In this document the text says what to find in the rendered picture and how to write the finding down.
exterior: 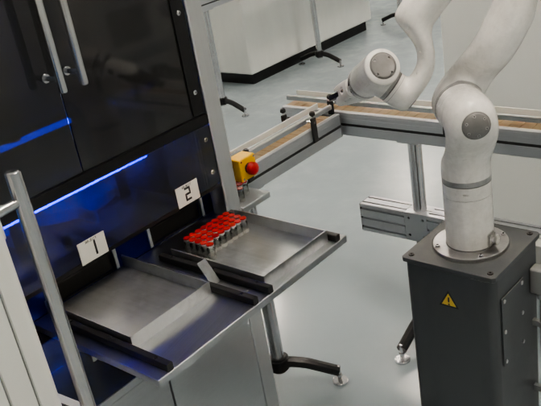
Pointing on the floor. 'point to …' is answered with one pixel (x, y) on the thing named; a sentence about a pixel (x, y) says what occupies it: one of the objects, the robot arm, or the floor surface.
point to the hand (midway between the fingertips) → (346, 97)
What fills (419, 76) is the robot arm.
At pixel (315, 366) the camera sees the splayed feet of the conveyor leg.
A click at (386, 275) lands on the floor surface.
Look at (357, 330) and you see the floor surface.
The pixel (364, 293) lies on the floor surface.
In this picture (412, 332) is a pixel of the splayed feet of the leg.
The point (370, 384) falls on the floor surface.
